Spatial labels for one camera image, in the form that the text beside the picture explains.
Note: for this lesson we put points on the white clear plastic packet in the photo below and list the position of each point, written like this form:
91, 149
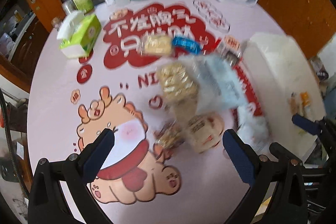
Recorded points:
253, 130

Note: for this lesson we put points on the beige cracker packet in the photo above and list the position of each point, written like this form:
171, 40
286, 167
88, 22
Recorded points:
204, 132

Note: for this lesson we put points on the pale biscuit packet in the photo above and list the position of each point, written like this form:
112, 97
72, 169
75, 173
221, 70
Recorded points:
158, 45

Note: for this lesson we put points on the pink printed tablecloth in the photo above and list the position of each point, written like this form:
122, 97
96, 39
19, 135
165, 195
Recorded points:
72, 101

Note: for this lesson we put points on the dark plum red packet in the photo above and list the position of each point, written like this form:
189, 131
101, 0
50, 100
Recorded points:
231, 50

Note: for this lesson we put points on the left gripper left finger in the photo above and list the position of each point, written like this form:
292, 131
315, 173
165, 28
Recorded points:
94, 155

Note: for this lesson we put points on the pale puffed snack packet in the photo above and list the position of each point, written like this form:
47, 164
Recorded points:
176, 82

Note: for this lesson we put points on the blue foil snack packet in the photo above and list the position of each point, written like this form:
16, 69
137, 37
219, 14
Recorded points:
187, 44

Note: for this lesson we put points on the large light blue bag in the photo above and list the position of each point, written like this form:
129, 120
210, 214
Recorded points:
219, 86

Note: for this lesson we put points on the wooden cabinet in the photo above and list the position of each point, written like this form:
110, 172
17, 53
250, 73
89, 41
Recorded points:
310, 22

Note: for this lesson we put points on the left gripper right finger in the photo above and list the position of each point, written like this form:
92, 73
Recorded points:
237, 152

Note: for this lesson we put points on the dried fruit mix packet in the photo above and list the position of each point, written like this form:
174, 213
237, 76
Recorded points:
168, 139

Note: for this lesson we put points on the white plastic storage bin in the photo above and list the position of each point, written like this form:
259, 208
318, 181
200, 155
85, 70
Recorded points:
278, 69

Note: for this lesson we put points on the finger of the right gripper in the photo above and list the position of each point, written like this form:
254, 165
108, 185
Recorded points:
306, 125

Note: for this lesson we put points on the green tissue box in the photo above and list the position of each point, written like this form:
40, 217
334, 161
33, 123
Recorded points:
78, 34

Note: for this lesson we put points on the orange pastry tray packet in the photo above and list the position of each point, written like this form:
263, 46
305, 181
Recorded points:
294, 105

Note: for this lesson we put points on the small metal tin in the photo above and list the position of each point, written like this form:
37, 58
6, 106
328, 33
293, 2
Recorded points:
68, 7

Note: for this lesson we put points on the small glass jar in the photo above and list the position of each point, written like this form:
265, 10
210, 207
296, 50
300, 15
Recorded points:
56, 23

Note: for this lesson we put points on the white orange oat bar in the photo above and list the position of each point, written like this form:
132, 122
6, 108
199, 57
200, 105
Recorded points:
305, 99

